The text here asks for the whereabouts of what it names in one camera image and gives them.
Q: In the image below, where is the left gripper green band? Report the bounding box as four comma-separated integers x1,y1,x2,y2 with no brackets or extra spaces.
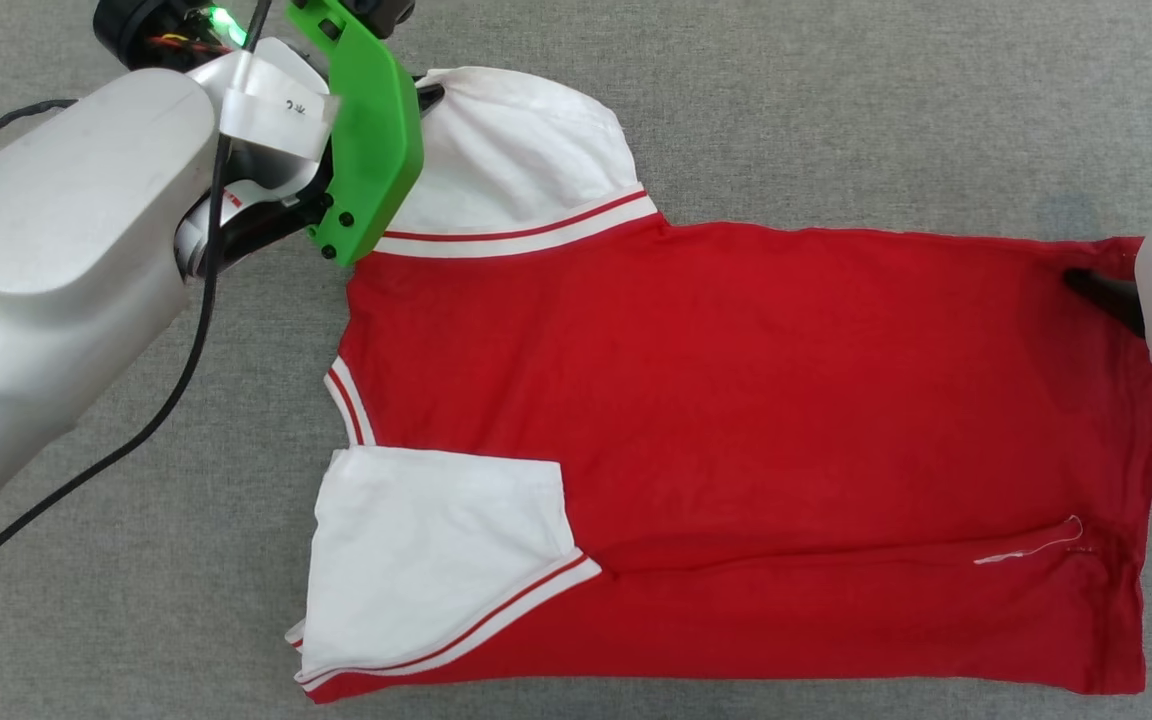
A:
286,0,446,270

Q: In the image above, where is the red and white T-shirt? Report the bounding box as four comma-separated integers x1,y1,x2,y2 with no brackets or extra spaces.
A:
284,66,1152,705

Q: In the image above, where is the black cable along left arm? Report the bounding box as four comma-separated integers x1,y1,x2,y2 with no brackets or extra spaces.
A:
0,0,277,609

